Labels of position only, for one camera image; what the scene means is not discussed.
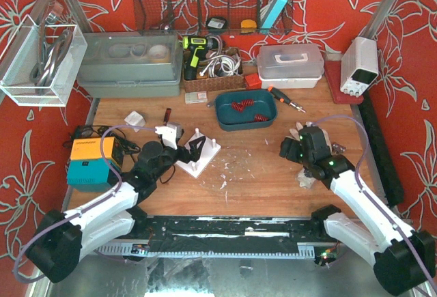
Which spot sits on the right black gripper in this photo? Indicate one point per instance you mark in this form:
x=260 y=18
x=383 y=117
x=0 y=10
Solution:
x=287 y=148

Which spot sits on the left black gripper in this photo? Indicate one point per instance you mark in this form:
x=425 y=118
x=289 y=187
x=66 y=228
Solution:
x=186 y=152

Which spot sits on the white timer switch box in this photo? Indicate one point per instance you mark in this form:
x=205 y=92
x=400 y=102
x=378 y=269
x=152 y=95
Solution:
x=305 y=179

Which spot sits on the red large spring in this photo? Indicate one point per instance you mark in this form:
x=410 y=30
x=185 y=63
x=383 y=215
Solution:
x=238 y=106

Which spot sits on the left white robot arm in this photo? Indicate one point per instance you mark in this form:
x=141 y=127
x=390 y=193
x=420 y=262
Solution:
x=63 y=239

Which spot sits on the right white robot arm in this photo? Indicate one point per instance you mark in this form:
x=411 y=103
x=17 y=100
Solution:
x=402 y=258

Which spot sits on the red spring front tray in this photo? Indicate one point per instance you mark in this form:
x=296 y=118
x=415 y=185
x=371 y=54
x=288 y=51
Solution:
x=260 y=118

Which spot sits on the white work glove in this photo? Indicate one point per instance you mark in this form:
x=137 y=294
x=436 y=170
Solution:
x=295 y=134

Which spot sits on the small metal hardware pieces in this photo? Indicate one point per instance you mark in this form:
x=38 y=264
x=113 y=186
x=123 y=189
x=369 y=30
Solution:
x=338 y=149

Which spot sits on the small clear parts box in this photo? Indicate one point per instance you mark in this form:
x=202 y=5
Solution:
x=196 y=97

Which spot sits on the dark green plastic tray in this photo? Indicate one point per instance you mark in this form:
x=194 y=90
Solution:
x=231 y=120

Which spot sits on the small white cube block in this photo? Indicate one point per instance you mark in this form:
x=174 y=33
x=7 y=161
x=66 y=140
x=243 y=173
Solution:
x=135 y=119

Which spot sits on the small orange red box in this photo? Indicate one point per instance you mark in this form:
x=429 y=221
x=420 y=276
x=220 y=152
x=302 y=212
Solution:
x=252 y=81

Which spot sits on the woven brown basket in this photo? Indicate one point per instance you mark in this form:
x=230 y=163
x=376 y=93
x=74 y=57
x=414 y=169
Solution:
x=215 y=83

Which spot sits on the white clear lidded case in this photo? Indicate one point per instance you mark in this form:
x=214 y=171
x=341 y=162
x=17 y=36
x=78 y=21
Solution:
x=290 y=66

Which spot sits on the red flat case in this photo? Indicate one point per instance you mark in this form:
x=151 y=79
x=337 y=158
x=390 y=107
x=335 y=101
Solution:
x=332 y=72

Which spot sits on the white power supply unit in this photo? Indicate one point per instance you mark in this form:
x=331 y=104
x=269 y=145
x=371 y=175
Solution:
x=359 y=67

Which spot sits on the grey plastic storage box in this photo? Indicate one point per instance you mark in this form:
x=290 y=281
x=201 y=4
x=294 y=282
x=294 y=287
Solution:
x=130 y=65

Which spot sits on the orange teal device box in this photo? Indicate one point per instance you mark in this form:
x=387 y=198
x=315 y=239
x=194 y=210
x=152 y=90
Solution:
x=87 y=171

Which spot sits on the black round tape measure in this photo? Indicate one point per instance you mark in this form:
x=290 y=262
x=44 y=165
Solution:
x=217 y=24

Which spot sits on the yellow tape measure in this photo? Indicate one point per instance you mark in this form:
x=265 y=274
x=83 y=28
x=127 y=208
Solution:
x=248 y=26

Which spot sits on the blue white book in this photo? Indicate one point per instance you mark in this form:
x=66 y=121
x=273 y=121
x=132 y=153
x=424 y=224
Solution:
x=269 y=13

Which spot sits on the clear acrylic side bin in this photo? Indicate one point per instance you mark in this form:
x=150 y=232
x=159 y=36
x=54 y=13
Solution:
x=40 y=68

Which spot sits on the white peg base plate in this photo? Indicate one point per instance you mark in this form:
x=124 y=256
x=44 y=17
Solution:
x=209 y=150

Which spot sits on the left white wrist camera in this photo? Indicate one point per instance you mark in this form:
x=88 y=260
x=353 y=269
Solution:
x=169 y=134

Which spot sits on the orange handled soldering iron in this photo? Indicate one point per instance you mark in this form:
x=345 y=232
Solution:
x=282 y=97

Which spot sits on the black cable duct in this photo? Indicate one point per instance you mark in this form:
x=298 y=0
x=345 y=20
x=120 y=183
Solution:
x=391 y=184

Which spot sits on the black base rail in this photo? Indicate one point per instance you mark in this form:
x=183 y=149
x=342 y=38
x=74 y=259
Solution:
x=219 y=234

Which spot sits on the green black cordless drill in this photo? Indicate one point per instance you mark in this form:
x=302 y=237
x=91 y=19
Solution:
x=198 y=47

